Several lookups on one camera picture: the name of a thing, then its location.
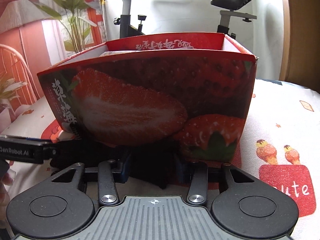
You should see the person's hand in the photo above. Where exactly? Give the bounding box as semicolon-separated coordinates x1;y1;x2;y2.
1;159;16;219

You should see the red strawberry cardboard box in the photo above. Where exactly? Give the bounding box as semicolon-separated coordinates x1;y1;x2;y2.
37;32;258;162

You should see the white cartoon print mat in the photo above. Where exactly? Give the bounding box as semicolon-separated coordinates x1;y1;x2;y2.
1;80;319;239

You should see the brown wooden cabinet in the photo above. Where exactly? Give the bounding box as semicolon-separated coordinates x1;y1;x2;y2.
279;0;319;92

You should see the black exercise bike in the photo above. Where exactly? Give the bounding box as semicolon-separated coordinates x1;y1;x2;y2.
103;0;257;40

